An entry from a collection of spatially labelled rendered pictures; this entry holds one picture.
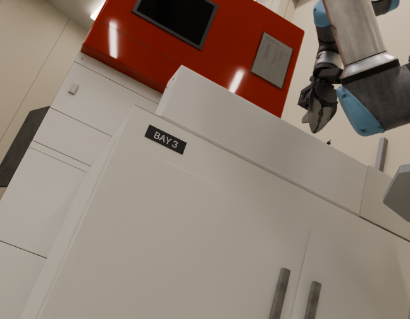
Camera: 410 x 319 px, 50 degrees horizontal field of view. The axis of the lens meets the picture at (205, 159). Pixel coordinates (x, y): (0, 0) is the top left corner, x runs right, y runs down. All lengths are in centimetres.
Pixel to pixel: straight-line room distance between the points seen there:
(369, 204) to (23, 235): 101
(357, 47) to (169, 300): 61
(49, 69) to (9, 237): 813
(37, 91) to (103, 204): 845
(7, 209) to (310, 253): 92
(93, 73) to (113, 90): 9
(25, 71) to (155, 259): 857
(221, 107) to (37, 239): 75
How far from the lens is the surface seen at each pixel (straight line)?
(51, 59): 958
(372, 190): 121
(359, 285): 113
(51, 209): 149
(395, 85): 93
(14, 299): 147
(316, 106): 122
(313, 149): 112
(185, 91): 99
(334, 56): 132
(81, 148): 155
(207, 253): 92
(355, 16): 94
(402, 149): 350
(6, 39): 947
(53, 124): 156
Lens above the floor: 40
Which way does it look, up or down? 23 degrees up
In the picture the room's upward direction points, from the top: 19 degrees clockwise
